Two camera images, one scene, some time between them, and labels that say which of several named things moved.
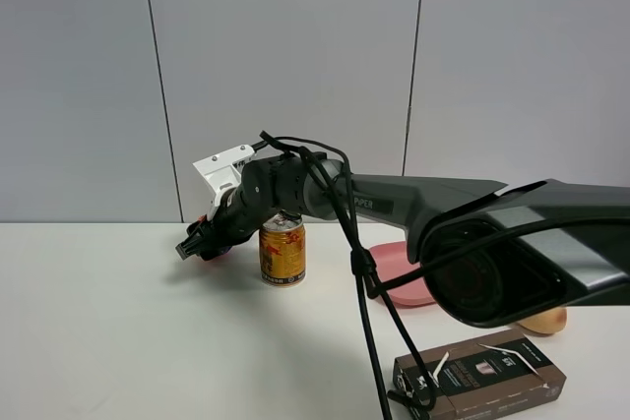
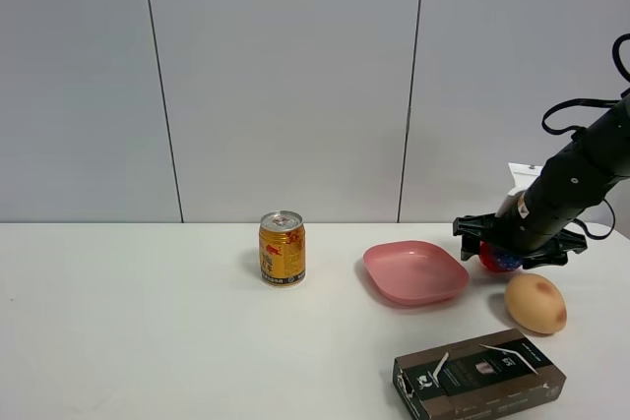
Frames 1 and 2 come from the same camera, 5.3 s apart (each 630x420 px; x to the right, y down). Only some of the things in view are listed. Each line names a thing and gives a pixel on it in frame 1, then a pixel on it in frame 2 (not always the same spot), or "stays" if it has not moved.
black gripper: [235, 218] → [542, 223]
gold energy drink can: [283, 251] stays
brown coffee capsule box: [490, 378] stays
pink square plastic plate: [392, 261] stays
